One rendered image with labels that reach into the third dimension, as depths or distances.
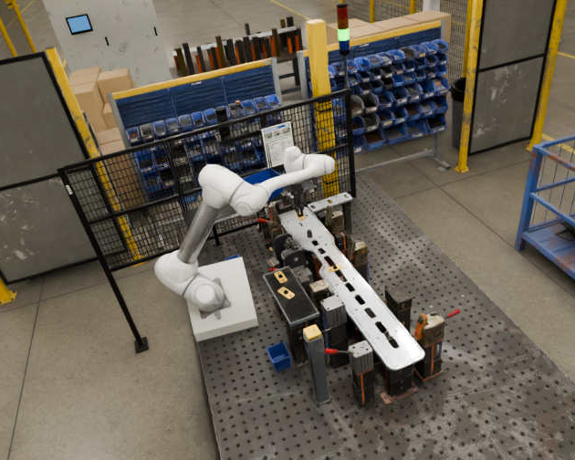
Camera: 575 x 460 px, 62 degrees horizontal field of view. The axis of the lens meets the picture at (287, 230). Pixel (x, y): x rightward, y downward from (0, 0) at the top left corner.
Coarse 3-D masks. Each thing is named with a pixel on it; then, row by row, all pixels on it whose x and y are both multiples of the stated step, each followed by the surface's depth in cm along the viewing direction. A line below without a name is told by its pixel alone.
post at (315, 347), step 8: (304, 336) 201; (320, 336) 199; (312, 344) 199; (320, 344) 201; (312, 352) 201; (320, 352) 203; (312, 360) 205; (320, 360) 207; (312, 368) 209; (320, 368) 210; (312, 376) 215; (320, 376) 213; (312, 384) 222; (320, 384) 216; (312, 392) 228; (320, 392) 219; (328, 392) 221; (320, 400) 222; (328, 400) 223
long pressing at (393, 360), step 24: (288, 216) 302; (312, 216) 298; (312, 240) 278; (336, 264) 258; (336, 288) 242; (360, 288) 240; (360, 312) 226; (384, 312) 224; (384, 336) 213; (408, 336) 211; (384, 360) 202; (408, 360) 201
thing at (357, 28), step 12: (432, 12) 542; (336, 24) 557; (360, 24) 541; (372, 24) 534; (384, 24) 527; (396, 24) 520; (408, 24) 513; (420, 24) 517; (336, 36) 542; (360, 36) 500; (396, 36) 514; (444, 96) 575
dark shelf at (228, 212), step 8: (304, 184) 326; (312, 184) 324; (288, 192) 321; (272, 200) 315; (280, 200) 316; (224, 208) 314; (232, 208) 313; (184, 216) 313; (192, 216) 311; (224, 216) 306; (232, 216) 308
